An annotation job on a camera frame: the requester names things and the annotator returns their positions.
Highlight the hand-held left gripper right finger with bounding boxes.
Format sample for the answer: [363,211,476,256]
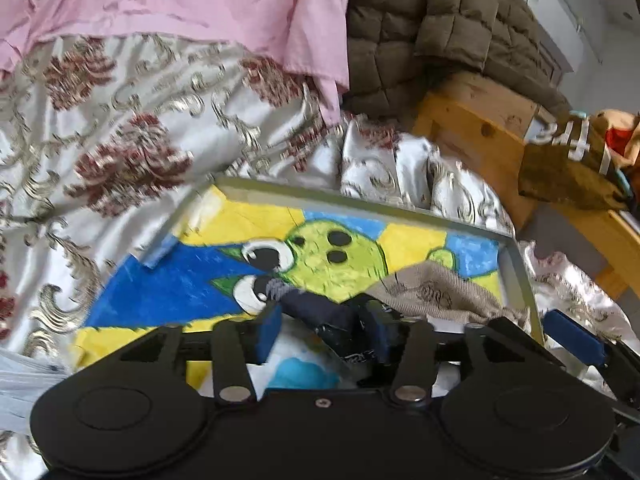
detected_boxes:
[357,300,566,407]

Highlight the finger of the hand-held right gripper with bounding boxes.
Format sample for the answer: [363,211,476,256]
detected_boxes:
[544,309,640,411]

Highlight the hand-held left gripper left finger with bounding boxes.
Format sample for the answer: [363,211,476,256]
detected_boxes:
[120,302,286,406]

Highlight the white cloth with blue print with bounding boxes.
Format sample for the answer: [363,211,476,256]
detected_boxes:
[245,327,361,391]

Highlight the dark navy sock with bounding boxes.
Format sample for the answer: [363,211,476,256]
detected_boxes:
[265,275,401,366]

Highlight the beige embroidered cloth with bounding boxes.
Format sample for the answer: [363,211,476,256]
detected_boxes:
[367,260,531,333]

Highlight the grey cloth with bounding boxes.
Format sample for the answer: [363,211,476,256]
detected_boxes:
[0,350,68,433]

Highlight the floral satin bedspread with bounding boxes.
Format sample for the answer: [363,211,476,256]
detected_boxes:
[0,32,640,480]

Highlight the brown quilted jacket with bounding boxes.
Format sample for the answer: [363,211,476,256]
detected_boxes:
[345,0,573,116]

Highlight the white air conditioner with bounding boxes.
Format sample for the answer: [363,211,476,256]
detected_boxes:
[510,0,588,78]

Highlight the pink cloth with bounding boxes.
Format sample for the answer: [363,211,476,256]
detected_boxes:
[0,0,426,126]

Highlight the wooden bed frame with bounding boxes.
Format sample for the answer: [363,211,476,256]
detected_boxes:
[412,72,640,301]

